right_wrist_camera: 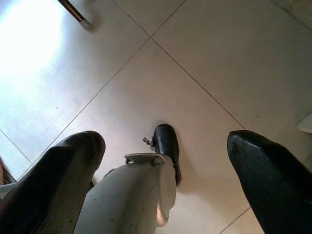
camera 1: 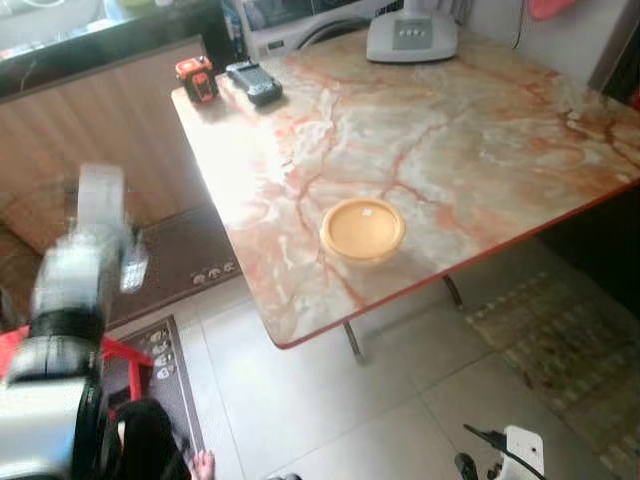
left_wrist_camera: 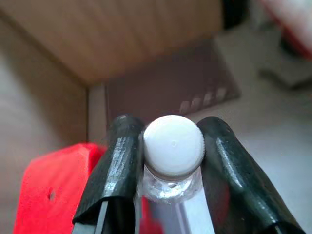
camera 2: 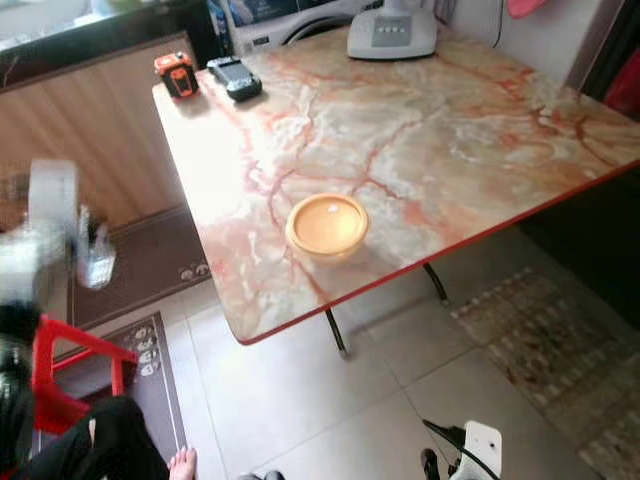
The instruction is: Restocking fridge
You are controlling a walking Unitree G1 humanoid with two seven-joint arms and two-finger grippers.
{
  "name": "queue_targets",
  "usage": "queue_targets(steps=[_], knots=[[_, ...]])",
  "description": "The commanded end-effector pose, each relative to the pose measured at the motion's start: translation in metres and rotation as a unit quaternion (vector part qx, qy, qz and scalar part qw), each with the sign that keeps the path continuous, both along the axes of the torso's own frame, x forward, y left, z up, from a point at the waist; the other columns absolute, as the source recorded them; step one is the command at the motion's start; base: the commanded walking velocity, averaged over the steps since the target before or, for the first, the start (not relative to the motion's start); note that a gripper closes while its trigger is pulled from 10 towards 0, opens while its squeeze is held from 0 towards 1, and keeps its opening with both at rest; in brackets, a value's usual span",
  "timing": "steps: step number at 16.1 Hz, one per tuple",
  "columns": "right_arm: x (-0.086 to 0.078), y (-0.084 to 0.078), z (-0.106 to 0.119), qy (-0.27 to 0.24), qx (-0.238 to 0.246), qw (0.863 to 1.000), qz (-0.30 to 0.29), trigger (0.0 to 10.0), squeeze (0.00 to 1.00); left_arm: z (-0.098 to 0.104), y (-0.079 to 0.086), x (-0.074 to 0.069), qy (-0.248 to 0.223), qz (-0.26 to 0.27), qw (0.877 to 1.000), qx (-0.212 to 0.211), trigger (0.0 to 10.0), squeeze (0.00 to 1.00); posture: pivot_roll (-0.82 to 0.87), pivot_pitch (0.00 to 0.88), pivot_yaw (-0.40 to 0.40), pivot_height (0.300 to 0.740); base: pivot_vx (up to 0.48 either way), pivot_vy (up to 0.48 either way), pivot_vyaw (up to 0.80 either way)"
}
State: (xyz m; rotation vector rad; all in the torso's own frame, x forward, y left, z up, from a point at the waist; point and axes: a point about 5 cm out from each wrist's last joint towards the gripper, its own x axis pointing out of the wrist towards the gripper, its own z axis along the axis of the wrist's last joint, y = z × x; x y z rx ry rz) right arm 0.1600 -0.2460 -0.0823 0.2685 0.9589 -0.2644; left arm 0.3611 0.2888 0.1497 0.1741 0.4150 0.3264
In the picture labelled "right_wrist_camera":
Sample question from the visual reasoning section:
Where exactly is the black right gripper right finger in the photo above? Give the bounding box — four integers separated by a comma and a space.
226, 130, 312, 234

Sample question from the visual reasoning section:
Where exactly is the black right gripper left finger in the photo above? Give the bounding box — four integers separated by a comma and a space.
0, 130, 107, 234

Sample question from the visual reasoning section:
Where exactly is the brown wooden chair leg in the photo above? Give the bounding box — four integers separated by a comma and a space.
57, 0, 93, 31

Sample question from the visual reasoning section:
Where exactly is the silver robot right leg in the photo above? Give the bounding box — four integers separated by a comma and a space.
73, 123, 183, 234

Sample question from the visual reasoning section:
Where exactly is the white plastic object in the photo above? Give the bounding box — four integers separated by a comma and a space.
296, 116, 312, 134

